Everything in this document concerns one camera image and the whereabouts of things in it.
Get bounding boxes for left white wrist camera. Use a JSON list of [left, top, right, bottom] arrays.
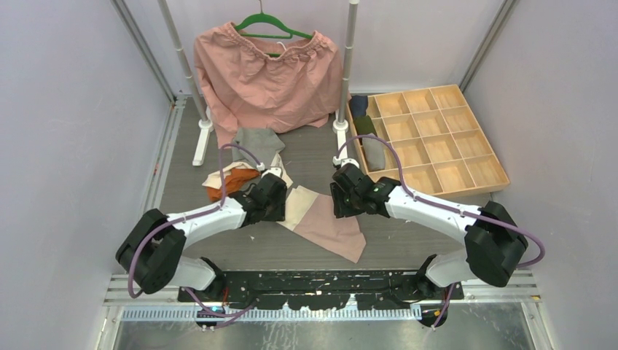
[[257, 163, 283, 178]]

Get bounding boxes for pink shorts on hanger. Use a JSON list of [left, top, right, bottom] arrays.
[[194, 22, 343, 145]]

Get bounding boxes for orange underwear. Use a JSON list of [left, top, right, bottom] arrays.
[[202, 161, 261, 202]]

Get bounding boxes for pink underwear cream waistband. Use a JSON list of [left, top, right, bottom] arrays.
[[279, 186, 367, 263]]

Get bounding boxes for dark blue rolled garment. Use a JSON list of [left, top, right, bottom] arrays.
[[348, 95, 369, 119]]

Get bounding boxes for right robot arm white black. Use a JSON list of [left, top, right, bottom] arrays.
[[330, 163, 528, 298]]

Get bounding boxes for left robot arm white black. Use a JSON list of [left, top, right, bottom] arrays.
[[115, 168, 288, 301]]

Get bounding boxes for grey underwear cream waistband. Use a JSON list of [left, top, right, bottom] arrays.
[[232, 128, 293, 187], [362, 133, 386, 172]]

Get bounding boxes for wooden compartment tray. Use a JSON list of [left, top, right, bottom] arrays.
[[346, 85, 510, 198]]

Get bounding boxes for dark green rolled garment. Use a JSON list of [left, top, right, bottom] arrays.
[[353, 115, 378, 136]]

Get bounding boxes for green clothes hanger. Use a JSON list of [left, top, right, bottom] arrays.
[[235, 0, 316, 58]]

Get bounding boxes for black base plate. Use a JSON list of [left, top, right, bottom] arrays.
[[195, 270, 448, 311]]

